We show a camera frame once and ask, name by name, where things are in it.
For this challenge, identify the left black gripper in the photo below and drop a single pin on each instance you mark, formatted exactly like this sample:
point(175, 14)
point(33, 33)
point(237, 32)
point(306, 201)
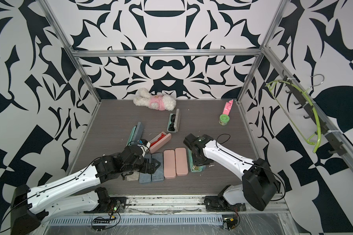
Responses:
point(147, 169)

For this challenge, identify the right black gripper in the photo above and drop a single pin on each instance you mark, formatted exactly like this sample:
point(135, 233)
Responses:
point(206, 162)

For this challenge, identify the beige case yellow glasses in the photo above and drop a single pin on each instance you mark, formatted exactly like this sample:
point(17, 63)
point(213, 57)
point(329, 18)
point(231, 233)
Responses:
point(133, 177)

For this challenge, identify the pink case purple glasses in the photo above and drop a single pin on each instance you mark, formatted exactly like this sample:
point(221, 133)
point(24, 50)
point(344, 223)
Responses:
point(181, 161)

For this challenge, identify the grey case tortoise sunglasses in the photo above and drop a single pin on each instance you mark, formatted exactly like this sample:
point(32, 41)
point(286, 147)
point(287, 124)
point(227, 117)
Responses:
point(143, 177)

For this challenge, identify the grey case gold glasses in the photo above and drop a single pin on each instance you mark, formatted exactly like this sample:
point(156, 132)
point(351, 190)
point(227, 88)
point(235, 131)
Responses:
point(193, 168)

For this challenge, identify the grey case black sunglasses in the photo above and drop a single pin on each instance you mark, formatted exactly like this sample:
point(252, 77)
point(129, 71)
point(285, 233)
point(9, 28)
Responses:
point(174, 122)

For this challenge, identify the grey case white sunglasses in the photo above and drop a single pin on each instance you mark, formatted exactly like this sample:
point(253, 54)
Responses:
point(157, 159)

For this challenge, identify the pink case brown glasses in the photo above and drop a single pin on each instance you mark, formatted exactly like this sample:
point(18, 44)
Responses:
point(169, 164)

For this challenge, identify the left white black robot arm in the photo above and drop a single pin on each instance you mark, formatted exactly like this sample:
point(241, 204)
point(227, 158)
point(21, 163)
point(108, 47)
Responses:
point(81, 191)

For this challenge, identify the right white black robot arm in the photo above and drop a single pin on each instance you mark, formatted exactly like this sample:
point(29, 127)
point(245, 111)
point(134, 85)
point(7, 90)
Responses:
point(258, 183)

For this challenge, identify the grey case far left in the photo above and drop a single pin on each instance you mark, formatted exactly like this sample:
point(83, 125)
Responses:
point(136, 134)

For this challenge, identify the pink case red glasses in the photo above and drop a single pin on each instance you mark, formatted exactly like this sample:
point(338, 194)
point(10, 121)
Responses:
point(159, 141)

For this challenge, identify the green lidded jar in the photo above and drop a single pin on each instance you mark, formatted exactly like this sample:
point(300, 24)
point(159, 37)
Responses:
point(224, 119)

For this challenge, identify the pink bottle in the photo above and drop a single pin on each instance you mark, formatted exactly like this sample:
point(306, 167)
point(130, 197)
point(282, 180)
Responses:
point(227, 107)

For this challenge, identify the white plush toy pink shirt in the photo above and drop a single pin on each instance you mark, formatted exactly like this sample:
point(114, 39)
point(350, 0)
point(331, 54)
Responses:
point(160, 101)

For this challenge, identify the black usb hub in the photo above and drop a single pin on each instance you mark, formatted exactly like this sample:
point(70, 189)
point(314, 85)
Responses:
point(100, 223)

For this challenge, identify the black connector box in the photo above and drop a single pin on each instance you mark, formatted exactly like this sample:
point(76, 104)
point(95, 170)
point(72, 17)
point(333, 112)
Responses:
point(230, 223)

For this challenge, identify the green clothes hanger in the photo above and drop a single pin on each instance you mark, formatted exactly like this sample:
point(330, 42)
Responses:
point(305, 103)

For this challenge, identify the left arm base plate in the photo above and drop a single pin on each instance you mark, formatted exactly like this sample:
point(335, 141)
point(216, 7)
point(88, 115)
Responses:
point(108, 205)

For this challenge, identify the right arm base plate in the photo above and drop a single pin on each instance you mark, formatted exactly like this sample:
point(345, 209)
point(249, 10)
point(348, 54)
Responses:
point(215, 203)

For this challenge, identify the black wall hook rail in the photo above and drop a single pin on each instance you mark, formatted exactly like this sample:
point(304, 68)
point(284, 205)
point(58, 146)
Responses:
point(328, 134)

